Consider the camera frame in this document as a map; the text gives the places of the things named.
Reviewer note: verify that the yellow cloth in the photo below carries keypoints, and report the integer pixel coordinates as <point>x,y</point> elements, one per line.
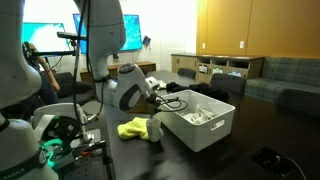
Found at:
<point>133,128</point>

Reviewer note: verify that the white mug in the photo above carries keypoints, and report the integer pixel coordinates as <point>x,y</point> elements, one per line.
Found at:
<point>154,131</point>

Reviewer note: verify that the black camera on stand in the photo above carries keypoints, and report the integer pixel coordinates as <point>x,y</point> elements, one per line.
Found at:
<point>68,36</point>

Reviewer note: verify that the white wall outlet plate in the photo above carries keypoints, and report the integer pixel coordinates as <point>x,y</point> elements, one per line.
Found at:
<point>241,44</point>

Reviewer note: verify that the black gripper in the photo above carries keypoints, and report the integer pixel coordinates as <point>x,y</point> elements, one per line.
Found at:
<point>153,100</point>

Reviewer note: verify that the white plastic basket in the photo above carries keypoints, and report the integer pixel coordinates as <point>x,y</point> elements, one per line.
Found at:
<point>200,133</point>

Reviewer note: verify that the green plaid sofa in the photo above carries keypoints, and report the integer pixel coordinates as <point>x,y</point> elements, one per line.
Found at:
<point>286,83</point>

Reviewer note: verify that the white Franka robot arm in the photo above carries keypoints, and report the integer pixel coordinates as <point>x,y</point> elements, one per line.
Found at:
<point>100,40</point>

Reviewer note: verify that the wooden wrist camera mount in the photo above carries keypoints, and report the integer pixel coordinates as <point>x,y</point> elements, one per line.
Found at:
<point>140,107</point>

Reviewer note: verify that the black office swivel chair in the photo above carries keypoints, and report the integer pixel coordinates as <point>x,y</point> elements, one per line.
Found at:
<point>73,88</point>

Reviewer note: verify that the large wall TV screen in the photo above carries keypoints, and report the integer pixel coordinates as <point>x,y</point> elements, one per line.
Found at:
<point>131,31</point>

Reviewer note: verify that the wooden shelf cabinet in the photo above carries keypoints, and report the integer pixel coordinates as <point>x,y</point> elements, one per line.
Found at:
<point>226,65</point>

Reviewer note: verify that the small monitor screen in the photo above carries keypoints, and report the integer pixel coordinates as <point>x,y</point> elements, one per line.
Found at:
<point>43,36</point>

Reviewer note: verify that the dark upholstered chair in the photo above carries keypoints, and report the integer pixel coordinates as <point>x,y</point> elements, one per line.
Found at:
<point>186,73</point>
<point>230,83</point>

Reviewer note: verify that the person in striped top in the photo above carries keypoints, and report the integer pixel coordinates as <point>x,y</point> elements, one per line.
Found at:
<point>46,83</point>

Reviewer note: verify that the low wooden TV bench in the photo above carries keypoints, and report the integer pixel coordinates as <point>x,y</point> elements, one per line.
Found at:
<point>146,66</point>

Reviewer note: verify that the recessed table power box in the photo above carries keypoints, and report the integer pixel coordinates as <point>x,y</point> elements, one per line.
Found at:
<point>273,161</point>

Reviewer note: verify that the black cloth heap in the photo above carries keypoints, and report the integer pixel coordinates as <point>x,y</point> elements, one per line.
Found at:
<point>213,91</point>

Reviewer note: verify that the crumpled white cloth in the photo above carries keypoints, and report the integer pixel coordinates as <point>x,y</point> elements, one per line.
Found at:
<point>162,84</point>

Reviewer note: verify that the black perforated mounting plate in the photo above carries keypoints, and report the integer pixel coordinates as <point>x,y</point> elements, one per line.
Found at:
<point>90,160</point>

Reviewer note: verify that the white towel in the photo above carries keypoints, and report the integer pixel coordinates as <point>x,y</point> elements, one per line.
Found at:
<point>199,115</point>

